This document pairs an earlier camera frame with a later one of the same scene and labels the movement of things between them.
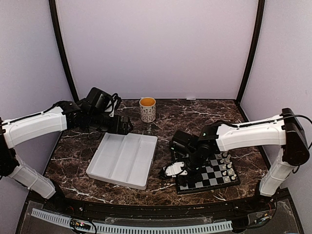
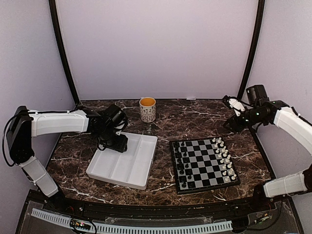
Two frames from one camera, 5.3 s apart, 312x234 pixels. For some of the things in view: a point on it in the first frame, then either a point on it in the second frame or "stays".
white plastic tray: [126, 159] stays
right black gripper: [196, 178] → [236, 126]
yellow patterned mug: [147, 105] stays
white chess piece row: [227, 169] stays
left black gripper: [115, 129] → [120, 145]
